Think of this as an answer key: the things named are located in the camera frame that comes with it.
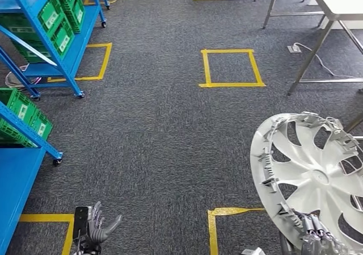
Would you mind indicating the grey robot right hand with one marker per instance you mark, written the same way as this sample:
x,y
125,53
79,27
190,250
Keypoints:
x,y
323,244

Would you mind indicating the grey plastic wheel hubcap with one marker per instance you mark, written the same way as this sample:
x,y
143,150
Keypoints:
x,y
312,178

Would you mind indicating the floor power socket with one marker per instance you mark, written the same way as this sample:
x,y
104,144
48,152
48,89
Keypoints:
x,y
294,49

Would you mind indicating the chrome round floor base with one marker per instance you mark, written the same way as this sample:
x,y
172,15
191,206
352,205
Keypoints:
x,y
14,81

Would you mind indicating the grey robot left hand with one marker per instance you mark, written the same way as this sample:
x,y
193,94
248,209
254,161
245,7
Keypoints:
x,y
95,234

